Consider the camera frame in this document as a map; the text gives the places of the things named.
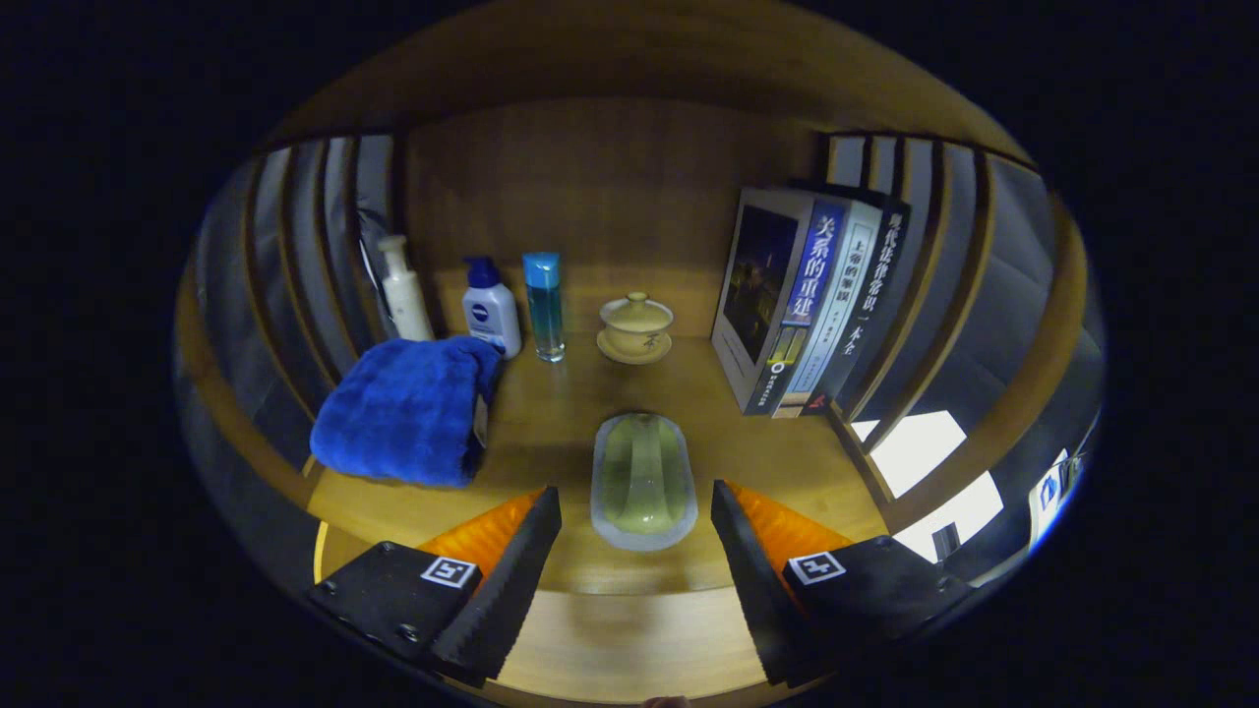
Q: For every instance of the wooden countertop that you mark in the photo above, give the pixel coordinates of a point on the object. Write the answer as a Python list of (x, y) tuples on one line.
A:
[(561, 413)]

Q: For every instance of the book with black spine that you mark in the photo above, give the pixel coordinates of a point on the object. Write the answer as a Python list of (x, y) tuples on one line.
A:
[(875, 295)]

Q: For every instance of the white bottle with blue cap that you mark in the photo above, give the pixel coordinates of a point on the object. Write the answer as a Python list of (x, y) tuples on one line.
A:
[(492, 315)]

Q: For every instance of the green scrub brush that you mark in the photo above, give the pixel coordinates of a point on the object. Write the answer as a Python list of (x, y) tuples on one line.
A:
[(644, 482)]

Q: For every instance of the wooden cabinet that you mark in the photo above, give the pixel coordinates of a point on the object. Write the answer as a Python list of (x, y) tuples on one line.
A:
[(610, 177)]

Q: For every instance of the white pump bottle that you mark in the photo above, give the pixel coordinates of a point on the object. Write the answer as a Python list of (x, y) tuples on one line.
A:
[(405, 300)]

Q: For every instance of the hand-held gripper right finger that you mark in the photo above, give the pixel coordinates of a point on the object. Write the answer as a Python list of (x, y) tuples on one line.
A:
[(757, 590)]

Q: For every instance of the yellow lidded teacup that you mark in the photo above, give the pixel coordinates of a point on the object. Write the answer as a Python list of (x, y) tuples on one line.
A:
[(635, 329)]

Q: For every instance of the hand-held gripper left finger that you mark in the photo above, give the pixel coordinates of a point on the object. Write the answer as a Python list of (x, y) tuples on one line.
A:
[(507, 590)]

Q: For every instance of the teal bottle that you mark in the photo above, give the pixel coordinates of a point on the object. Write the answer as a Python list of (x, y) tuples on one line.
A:
[(545, 310)]

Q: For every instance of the book with blue spine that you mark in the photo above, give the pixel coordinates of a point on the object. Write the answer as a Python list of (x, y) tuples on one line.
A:
[(762, 285)]

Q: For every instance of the blue towel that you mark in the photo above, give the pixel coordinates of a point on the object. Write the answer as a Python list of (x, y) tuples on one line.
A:
[(403, 408)]

